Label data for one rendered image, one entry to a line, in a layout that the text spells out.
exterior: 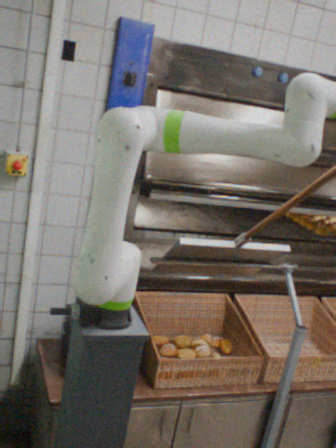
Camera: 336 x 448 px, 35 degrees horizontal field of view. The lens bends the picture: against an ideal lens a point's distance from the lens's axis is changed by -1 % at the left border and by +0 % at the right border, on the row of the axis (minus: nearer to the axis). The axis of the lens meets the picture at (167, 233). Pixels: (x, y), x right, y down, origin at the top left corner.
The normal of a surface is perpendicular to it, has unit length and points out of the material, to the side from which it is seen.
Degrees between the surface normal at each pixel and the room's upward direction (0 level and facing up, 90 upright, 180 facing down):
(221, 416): 90
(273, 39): 90
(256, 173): 70
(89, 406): 90
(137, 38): 90
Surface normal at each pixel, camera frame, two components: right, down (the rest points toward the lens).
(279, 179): 0.37, -0.01
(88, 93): 0.33, 0.33
